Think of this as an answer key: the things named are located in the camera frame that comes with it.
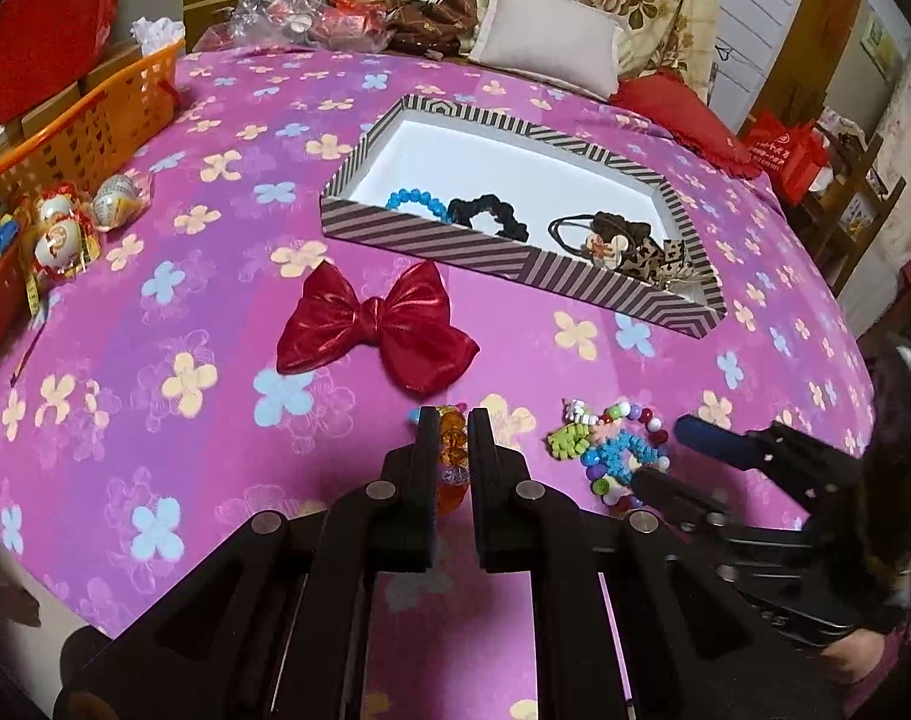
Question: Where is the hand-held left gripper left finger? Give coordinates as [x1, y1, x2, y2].
[54, 405, 437, 720]

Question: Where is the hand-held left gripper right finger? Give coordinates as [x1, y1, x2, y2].
[466, 406, 850, 720]

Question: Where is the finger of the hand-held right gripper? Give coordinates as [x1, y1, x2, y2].
[673, 414, 869, 497]
[631, 469, 809, 552]

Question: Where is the orange bead bracelet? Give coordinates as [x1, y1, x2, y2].
[406, 405, 473, 517]

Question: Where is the multicoloured round bead bracelet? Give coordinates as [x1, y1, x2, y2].
[564, 397, 670, 515]

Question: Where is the green and blue bead bracelet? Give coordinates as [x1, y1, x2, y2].
[546, 420, 652, 477]

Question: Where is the striped cardboard box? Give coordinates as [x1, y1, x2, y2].
[319, 94, 728, 338]

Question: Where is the person's right hand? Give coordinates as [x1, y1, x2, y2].
[819, 624, 911, 685]

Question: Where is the red shiny bow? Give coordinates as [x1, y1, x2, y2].
[275, 260, 481, 397]

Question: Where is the black scrunchie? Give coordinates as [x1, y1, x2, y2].
[446, 193, 530, 243]

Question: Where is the wooden chair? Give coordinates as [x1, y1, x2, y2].
[789, 109, 907, 297]

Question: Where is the pink floral bed sheet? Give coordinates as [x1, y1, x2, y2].
[0, 45, 877, 720]

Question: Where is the red bag with white print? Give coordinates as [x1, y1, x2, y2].
[741, 109, 832, 203]

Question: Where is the red frilled pillow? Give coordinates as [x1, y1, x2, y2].
[609, 71, 764, 181]

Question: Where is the thin pencil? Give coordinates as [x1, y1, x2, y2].
[9, 315, 47, 387]

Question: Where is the white pillow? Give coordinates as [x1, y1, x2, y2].
[466, 0, 625, 102]

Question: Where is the brown patterned cloth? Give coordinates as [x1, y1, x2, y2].
[335, 0, 494, 61]

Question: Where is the pile of clear plastic bags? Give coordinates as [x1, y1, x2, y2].
[193, 0, 392, 53]

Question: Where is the orange plastic basket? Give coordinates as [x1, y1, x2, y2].
[0, 37, 187, 203]

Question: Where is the brown cardboard box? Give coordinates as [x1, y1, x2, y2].
[0, 41, 145, 158]

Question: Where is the white crumpled plastic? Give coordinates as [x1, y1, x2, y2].
[130, 15, 187, 46]

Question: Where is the plain red paper bag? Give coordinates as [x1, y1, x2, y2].
[0, 0, 130, 125]

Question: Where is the leopard print bow hair tie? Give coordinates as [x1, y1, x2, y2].
[639, 236, 689, 286]

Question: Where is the brown hair tie with flower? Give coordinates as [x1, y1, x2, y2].
[547, 210, 655, 271]

